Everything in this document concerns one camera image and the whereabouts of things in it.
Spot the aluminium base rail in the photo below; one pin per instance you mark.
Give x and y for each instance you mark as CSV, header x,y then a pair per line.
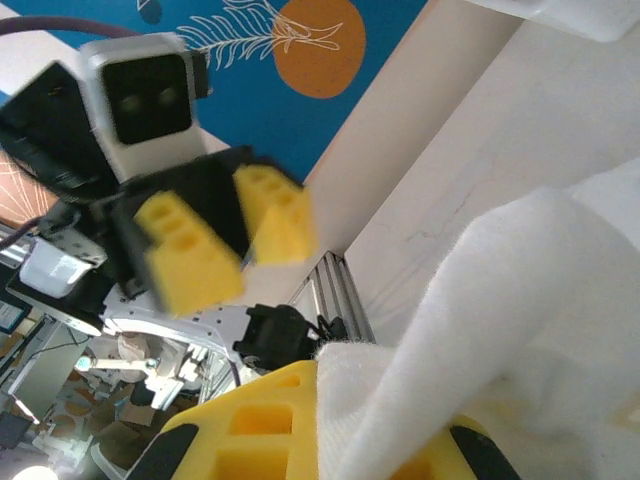
x,y
340,300

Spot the white t-shirt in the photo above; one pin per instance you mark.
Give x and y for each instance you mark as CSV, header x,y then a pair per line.
x,y
500,300

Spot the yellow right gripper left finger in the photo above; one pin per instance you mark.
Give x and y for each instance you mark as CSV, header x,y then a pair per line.
x,y
280,450

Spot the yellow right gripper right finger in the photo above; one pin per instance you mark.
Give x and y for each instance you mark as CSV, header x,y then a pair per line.
x,y
475,455

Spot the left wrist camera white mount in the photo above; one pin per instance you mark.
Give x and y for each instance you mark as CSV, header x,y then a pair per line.
x,y
145,100

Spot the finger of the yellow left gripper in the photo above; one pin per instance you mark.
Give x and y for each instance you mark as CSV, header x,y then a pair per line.
x,y
195,270
285,230

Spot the white plastic mesh basket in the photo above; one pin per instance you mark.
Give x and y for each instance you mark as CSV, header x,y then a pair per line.
x,y
575,20

